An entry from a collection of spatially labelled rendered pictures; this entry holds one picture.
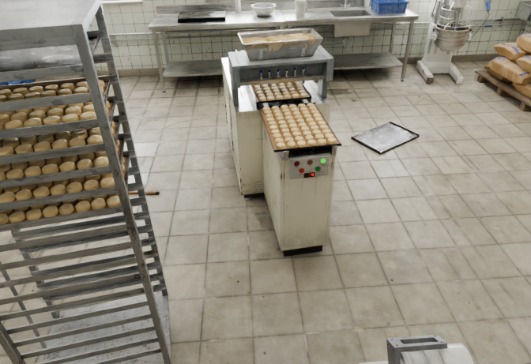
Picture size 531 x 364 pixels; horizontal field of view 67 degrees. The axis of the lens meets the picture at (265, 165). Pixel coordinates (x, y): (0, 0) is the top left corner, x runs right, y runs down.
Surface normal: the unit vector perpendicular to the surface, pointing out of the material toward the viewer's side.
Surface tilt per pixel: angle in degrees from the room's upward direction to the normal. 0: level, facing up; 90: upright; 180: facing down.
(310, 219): 90
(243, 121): 90
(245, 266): 0
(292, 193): 90
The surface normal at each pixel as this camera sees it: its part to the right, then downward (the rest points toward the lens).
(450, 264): -0.02, -0.84
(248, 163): 0.18, 0.53
